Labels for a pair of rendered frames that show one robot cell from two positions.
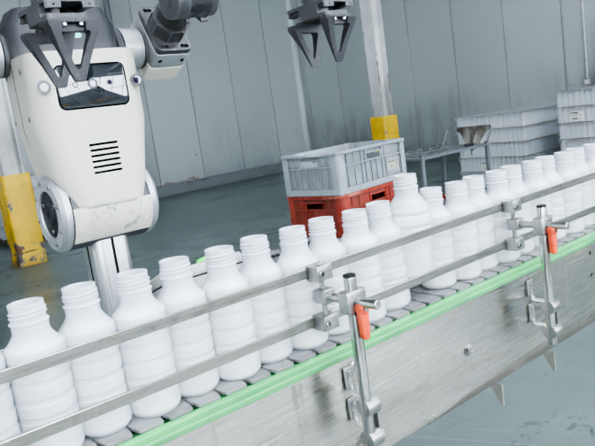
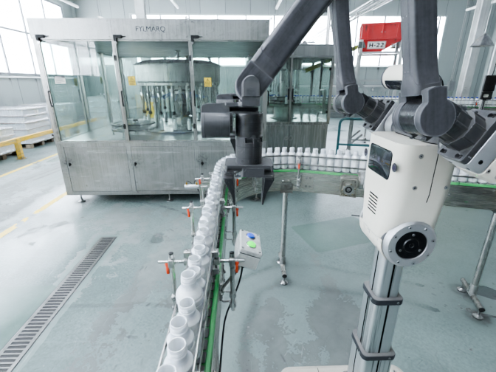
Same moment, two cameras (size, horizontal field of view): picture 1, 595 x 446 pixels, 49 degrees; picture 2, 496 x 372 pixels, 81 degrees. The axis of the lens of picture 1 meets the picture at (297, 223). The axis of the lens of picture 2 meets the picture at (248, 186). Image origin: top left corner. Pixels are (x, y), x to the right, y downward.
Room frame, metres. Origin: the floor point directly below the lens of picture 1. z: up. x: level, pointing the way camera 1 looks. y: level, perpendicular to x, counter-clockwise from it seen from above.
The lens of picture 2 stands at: (1.52, -0.58, 1.65)
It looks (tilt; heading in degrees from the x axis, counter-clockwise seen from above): 20 degrees down; 127
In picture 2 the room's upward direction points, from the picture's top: straight up
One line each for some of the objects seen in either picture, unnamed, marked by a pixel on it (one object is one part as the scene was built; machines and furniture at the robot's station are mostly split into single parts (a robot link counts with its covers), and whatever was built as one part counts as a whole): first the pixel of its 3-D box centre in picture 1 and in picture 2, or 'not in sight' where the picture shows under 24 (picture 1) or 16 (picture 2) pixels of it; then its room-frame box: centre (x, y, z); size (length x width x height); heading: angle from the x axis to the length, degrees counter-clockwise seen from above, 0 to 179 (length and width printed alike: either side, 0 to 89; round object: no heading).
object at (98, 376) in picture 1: (92, 357); (210, 220); (0.70, 0.25, 1.08); 0.06 x 0.06 x 0.17
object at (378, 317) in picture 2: not in sight; (374, 332); (1.39, 0.41, 0.74); 0.11 x 0.11 x 0.40; 38
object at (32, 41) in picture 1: (57, 49); not in sight; (0.89, 0.28, 1.44); 0.07 x 0.07 x 0.09; 39
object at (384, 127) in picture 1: (387, 149); not in sight; (11.15, -1.68, 0.55); 0.40 x 0.40 x 1.10; 38
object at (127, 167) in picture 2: not in sight; (178, 111); (-2.54, 2.88, 1.18); 2.88 x 2.73 x 2.35; 38
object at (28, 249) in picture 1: (20, 219); not in sight; (7.96, 3.32, 0.55); 0.40 x 0.40 x 1.10; 38
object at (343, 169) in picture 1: (345, 166); not in sight; (3.62, -0.31, 1.00); 0.61 x 0.41 x 0.22; 136
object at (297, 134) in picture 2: not in sight; (283, 105); (-1.80, 5.21, 1.15); 1.63 x 1.62 x 2.30; 128
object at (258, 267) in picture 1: (262, 297); (204, 249); (0.85, 0.06, 1.08); 0.06 x 0.06 x 0.17
